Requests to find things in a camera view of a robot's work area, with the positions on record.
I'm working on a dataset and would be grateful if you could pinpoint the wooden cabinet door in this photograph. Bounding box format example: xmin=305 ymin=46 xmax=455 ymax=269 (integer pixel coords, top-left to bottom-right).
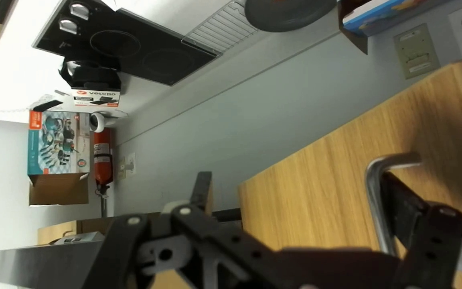
xmin=238 ymin=59 xmax=462 ymax=289

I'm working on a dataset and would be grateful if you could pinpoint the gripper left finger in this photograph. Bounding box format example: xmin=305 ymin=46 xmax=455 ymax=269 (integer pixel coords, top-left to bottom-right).
xmin=82 ymin=172 xmax=280 ymax=289

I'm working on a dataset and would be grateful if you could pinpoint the silver wire rack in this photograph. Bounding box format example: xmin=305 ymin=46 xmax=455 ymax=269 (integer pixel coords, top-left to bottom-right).
xmin=181 ymin=1 xmax=256 ymax=55

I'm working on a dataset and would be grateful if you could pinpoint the black range hood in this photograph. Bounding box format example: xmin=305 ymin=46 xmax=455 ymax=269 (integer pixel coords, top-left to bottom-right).
xmin=0 ymin=232 xmax=109 ymax=289

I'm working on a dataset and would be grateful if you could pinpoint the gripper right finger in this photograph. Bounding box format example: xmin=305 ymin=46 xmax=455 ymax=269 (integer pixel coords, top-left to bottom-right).
xmin=379 ymin=172 xmax=462 ymax=289

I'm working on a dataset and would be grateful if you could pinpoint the low wooden cabinet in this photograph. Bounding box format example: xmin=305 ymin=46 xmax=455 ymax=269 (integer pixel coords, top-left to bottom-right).
xmin=37 ymin=218 xmax=116 ymax=246

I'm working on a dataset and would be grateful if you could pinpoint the small white product box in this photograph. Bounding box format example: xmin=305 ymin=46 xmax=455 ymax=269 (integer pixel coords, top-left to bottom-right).
xmin=71 ymin=88 xmax=122 ymax=108

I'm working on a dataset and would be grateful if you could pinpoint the plain brown cardboard box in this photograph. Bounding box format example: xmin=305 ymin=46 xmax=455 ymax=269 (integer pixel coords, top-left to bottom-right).
xmin=29 ymin=173 xmax=90 ymax=206

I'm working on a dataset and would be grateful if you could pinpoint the silver stove knob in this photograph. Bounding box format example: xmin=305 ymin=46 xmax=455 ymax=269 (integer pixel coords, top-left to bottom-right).
xmin=69 ymin=3 xmax=91 ymax=21
xmin=58 ymin=18 xmax=79 ymax=35

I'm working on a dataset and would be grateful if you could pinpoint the dark grey round pan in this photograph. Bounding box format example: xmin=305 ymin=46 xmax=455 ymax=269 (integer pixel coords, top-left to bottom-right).
xmin=244 ymin=0 xmax=338 ymax=33

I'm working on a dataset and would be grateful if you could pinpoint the black glass cooktop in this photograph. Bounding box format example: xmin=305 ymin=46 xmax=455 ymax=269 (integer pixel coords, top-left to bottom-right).
xmin=32 ymin=0 xmax=220 ymax=87

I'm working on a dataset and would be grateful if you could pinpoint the cardboard box with blue print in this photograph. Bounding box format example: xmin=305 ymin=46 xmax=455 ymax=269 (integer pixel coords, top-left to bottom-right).
xmin=337 ymin=0 xmax=454 ymax=55

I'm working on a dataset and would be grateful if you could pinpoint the black strap roll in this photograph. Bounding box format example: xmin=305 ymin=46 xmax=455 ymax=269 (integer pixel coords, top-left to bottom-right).
xmin=58 ymin=57 xmax=122 ymax=91

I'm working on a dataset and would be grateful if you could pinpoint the beige wall switch plate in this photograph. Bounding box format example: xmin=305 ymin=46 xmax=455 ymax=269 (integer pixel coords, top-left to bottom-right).
xmin=393 ymin=23 xmax=442 ymax=80

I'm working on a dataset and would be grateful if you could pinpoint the red fire extinguisher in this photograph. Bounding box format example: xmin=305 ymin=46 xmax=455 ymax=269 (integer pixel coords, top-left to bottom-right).
xmin=93 ymin=128 xmax=114 ymax=198

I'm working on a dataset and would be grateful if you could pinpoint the cookware set box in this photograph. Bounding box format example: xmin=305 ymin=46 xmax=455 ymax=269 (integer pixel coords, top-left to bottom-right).
xmin=27 ymin=110 xmax=91 ymax=176

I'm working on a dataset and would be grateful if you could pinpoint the white round camera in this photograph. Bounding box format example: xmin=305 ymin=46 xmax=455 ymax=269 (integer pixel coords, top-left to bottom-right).
xmin=89 ymin=112 xmax=128 ymax=133

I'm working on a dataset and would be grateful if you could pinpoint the silver cabinet door handle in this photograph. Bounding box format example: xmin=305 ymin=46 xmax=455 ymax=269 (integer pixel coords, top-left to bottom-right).
xmin=365 ymin=152 xmax=422 ymax=257

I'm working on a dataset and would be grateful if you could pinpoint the small white wall socket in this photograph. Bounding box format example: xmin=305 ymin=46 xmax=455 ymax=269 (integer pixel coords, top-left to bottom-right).
xmin=118 ymin=152 xmax=136 ymax=179

